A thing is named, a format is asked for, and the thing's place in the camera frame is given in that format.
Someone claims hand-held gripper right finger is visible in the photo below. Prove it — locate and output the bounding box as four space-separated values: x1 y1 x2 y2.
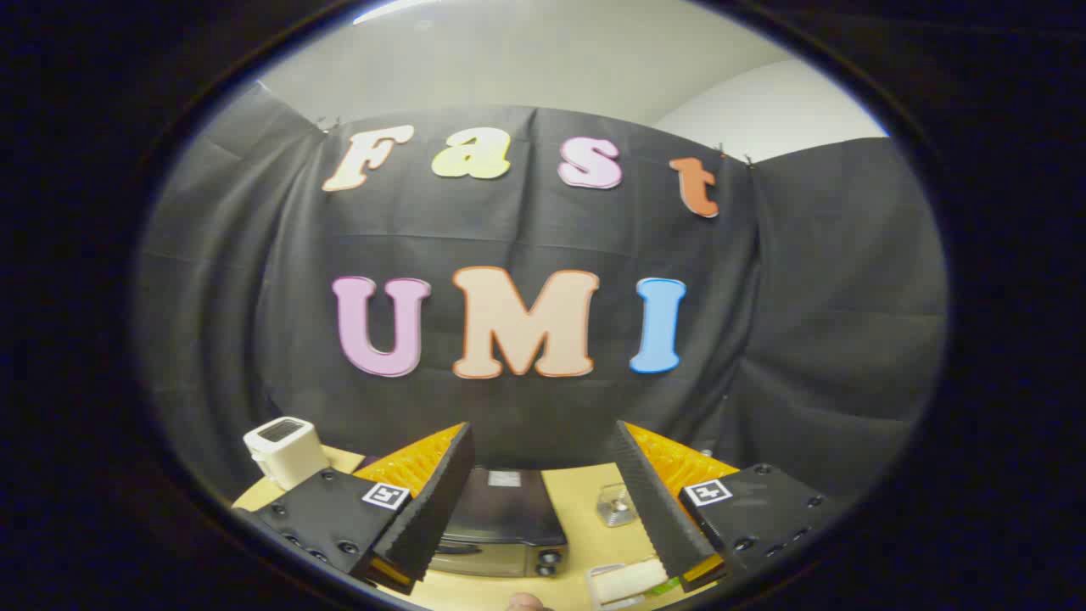
613 420 837 592

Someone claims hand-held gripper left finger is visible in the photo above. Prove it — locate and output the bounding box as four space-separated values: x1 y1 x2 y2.
252 422 476 595

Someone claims clear glass jar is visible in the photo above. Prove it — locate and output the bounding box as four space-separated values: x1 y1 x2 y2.
596 483 640 529

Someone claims black toaster oven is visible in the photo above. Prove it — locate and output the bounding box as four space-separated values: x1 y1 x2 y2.
428 468 568 579

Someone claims white bread toaster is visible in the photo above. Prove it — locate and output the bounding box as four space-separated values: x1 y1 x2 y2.
243 417 331 491

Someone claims white rectangular tray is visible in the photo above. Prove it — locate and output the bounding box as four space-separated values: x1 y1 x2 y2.
586 556 680 610

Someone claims black backdrop cloth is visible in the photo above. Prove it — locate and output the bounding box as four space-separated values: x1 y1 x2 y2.
134 83 949 512

